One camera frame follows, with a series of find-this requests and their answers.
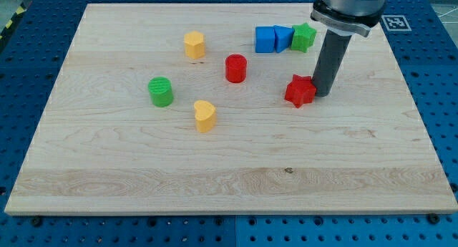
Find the yellow heart block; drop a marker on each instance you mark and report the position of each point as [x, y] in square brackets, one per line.
[205, 116]

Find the wooden board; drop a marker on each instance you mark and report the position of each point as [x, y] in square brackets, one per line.
[102, 148]

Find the red cylinder block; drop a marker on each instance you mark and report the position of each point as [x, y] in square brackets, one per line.
[235, 68]

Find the green cylinder block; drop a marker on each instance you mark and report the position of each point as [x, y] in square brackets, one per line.
[160, 90]

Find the red star block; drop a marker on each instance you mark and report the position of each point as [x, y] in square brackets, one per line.
[300, 90]

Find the yellow pentagon block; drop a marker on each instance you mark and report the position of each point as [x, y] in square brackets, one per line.
[194, 44]

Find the blue cube block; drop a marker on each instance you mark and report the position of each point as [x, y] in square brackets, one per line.
[264, 39]

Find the blue triangle block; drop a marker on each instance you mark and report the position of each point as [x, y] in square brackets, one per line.
[283, 37]

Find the green star block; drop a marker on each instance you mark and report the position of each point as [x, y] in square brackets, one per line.
[303, 37]

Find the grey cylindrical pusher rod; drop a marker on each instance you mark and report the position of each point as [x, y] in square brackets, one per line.
[331, 55]

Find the white fiducial marker tag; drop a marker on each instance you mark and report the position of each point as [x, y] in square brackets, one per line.
[396, 23]

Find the black yellow hazard tape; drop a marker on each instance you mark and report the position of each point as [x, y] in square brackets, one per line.
[13, 22]

